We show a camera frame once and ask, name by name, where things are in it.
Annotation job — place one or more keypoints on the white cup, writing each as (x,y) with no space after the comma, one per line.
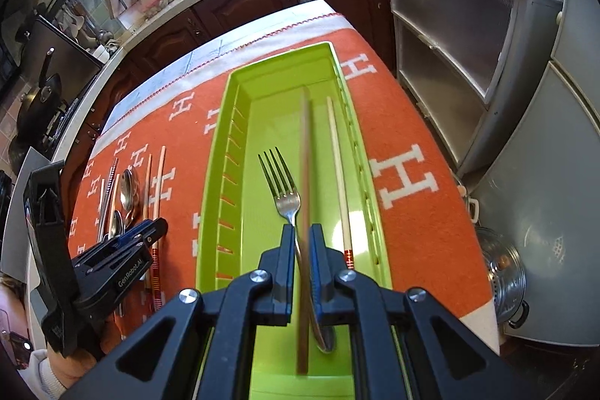
(471,208)

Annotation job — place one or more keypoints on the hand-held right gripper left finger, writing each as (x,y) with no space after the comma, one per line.
(289,273)

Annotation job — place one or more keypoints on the black frying pan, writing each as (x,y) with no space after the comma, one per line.
(42,100)

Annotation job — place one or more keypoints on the grey cabinet frosted doors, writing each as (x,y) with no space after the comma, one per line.
(445,30)

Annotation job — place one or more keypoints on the steel fork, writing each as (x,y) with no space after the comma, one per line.
(283,203)

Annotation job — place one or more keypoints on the orange printed blanket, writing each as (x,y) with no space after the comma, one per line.
(422,123)

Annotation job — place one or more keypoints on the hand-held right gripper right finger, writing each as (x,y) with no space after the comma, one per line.
(316,283)

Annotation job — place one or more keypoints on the large steel spoon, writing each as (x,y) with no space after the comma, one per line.
(130,189)

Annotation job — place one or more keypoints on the small steel spoon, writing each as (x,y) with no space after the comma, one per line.
(116,224)

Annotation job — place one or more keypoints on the brown wooden chopstick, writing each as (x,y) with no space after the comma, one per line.
(305,156)

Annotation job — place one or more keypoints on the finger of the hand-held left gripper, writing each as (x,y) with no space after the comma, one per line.
(143,232)
(112,269)

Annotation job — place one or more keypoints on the twisted metal chopstick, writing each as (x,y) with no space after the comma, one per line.
(113,179)
(101,208)

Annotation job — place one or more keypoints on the green plastic utensil tray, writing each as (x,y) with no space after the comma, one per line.
(272,123)

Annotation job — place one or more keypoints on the cream chopstick red patterned end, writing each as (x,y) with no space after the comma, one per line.
(160,184)
(338,175)

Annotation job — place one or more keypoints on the steel pot with lid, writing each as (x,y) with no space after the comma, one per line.
(501,273)

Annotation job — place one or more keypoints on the person's left forearm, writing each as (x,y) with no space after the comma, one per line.
(47,376)

